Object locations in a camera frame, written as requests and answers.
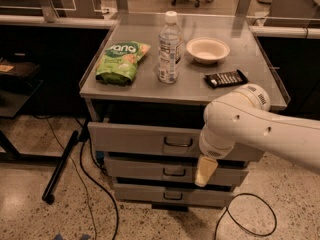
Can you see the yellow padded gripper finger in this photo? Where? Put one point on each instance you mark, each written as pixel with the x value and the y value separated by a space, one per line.
pixel 206 167

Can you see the grey top drawer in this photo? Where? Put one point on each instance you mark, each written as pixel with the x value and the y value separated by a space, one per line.
pixel 146 140

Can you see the grey drawer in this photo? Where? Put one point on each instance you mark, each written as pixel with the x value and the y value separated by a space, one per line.
pixel 125 167
pixel 174 196
pixel 146 140

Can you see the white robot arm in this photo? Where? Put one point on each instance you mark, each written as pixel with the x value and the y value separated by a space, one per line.
pixel 244 116

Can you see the grey bottom drawer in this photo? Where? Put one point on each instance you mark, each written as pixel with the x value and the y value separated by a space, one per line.
pixel 174 196

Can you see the grey middle drawer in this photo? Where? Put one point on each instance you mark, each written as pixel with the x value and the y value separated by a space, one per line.
pixel 125 167

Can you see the grey drawer cabinet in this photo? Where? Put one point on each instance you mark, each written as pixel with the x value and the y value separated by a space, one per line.
pixel 147 101

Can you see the black candy bar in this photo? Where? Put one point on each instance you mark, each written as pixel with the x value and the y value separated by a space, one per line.
pixel 226 79

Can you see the white paper bowl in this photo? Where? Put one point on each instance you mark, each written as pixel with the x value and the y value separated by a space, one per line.
pixel 207 50

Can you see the clear plastic water bottle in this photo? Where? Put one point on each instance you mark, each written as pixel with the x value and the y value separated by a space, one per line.
pixel 169 49

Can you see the green chip bag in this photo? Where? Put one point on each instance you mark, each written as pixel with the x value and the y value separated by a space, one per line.
pixel 119 62

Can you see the dark side shelf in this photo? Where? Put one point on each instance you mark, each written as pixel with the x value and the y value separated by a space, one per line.
pixel 18 82

